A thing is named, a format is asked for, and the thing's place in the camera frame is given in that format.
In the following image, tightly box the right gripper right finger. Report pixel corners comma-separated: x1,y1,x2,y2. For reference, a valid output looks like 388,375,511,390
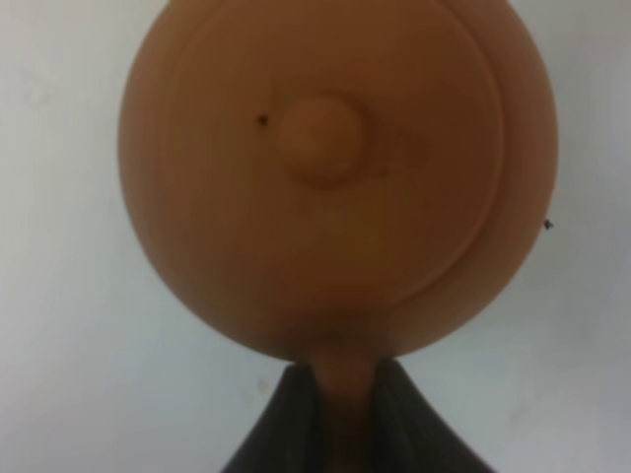
370,360,488,473

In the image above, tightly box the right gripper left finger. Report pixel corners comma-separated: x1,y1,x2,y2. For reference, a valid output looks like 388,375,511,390
223,364,330,473

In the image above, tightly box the brown clay teapot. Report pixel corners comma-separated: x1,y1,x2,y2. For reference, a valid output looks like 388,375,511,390
118,1,558,472

